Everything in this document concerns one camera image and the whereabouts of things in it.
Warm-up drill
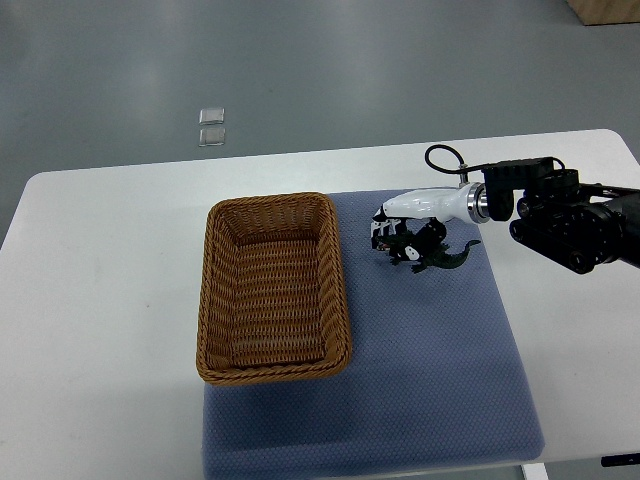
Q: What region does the upper clear floor plate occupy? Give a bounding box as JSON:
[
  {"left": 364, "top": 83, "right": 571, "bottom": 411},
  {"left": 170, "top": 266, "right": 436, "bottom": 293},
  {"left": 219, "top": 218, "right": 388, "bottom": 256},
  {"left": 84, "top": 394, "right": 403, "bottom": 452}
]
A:
[{"left": 199, "top": 107, "right": 225, "bottom": 125}]

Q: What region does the clear floor plate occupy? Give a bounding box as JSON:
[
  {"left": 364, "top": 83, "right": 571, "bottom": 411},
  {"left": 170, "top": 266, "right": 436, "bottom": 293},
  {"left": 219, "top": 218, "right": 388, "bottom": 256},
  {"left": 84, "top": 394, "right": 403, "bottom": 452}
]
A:
[
  {"left": 199, "top": 126, "right": 226, "bottom": 147},
  {"left": 199, "top": 107, "right": 225, "bottom": 125}
]

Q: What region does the white table leg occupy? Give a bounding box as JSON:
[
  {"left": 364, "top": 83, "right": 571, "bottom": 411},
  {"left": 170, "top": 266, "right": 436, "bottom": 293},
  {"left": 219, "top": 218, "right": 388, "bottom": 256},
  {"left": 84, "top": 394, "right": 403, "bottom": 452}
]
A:
[{"left": 521, "top": 463, "right": 549, "bottom": 480}]

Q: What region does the blue grey quilted mat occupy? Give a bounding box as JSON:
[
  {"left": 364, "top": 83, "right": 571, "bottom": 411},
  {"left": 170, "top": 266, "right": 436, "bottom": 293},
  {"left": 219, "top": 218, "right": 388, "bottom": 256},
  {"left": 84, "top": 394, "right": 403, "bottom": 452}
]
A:
[{"left": 202, "top": 191, "right": 544, "bottom": 479}]

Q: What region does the brown wicker basket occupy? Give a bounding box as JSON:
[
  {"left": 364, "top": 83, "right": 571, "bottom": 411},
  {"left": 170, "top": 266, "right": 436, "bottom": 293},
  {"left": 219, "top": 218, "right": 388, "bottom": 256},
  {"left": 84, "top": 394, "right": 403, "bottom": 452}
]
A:
[{"left": 195, "top": 192, "right": 352, "bottom": 386}]

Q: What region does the dark green toy crocodile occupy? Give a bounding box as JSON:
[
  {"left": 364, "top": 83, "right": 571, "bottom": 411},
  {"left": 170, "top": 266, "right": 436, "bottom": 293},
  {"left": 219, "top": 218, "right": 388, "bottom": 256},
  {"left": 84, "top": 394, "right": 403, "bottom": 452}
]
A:
[{"left": 376, "top": 232, "right": 481, "bottom": 274}]

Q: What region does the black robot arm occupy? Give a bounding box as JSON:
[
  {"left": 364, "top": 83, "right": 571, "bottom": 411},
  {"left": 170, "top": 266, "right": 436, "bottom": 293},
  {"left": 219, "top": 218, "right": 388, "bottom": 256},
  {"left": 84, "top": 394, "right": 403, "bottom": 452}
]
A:
[{"left": 424, "top": 144, "right": 639, "bottom": 274}]

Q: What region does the black table controller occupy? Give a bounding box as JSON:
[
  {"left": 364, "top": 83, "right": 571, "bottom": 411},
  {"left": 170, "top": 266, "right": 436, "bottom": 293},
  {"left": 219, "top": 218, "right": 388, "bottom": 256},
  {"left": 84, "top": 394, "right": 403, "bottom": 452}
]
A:
[{"left": 601, "top": 453, "right": 640, "bottom": 468}]

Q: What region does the wooden box corner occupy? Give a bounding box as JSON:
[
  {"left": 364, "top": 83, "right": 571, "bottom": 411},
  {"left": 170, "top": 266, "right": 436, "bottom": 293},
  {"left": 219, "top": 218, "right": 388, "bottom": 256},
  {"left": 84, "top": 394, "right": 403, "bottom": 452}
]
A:
[{"left": 567, "top": 0, "right": 639, "bottom": 26}]

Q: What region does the lower clear floor plate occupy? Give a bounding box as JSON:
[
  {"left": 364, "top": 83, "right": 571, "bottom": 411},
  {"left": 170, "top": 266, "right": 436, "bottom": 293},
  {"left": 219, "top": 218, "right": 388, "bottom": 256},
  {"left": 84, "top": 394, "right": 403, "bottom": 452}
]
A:
[{"left": 199, "top": 126, "right": 226, "bottom": 147}]

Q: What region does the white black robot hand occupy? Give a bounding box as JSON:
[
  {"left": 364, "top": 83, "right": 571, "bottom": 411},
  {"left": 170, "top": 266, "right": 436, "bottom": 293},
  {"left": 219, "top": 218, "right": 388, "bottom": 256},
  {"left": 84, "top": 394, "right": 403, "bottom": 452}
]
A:
[{"left": 370, "top": 183, "right": 488, "bottom": 251}]

